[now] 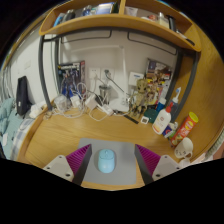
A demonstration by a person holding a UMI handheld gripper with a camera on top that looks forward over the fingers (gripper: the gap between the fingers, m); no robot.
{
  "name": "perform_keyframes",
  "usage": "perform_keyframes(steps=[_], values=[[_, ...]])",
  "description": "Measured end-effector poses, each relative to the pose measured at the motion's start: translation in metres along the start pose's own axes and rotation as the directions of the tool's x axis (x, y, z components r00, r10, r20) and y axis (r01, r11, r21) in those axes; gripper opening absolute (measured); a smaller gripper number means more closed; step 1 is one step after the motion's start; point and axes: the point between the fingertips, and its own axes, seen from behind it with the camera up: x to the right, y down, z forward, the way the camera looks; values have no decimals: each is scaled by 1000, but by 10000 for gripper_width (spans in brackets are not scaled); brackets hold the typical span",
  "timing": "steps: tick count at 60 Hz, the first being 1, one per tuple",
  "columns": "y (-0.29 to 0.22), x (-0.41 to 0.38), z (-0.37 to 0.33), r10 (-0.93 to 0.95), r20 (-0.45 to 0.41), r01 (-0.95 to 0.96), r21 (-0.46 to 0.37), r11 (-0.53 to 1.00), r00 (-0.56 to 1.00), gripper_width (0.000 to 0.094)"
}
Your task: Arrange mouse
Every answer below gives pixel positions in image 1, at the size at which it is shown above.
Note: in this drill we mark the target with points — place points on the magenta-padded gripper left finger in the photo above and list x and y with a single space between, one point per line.
60 165

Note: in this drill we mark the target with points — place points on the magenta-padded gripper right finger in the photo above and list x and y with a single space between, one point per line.
164 165

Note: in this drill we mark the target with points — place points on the light blue computer mouse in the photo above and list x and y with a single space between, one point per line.
106 161

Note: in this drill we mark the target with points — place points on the white mug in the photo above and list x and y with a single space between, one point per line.
184 146

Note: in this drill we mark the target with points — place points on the red yellow snack canister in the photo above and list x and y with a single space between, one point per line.
185 128

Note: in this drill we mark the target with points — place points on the white red-capped lotion bottle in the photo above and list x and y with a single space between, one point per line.
161 121

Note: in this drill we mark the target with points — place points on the checkered bed sheet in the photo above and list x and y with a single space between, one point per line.
20 136

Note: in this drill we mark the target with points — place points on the small white cube clock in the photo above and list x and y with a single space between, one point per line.
144 120

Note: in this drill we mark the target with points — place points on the dark green pouch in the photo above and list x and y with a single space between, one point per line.
151 115

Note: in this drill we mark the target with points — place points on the clear plastic wrapper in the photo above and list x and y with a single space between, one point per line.
49 115

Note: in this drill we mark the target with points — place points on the white crumpled plastic bag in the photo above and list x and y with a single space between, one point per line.
37 110

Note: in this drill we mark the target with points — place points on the blue bottle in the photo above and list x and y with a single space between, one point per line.
161 104

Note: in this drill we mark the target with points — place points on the clear plastic lidded cup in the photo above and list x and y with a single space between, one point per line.
61 102

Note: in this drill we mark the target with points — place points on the white charger block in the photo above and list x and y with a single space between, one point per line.
75 101

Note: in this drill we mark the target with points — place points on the tall white blue-tipped bottle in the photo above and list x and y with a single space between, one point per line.
176 98

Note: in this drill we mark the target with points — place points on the brown tree creature figurine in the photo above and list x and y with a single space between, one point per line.
141 96

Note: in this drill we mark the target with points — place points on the white power strip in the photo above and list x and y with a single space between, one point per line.
106 109

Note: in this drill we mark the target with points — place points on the light blue quilt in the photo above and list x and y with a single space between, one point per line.
6 115

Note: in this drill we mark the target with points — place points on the black backpack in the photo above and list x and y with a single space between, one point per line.
22 96

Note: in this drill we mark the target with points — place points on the dark metal tumbler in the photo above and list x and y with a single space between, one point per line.
104 90

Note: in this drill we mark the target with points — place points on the small white box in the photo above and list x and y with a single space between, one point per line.
135 78

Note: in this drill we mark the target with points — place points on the colourful print box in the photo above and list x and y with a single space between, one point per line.
160 68

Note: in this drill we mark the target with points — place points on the wooden shelf unit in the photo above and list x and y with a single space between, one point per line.
110 21

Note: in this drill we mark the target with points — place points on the grey metal shelf frame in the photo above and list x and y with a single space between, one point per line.
45 76

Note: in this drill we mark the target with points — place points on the white wall socket panel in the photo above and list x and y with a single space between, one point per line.
95 73

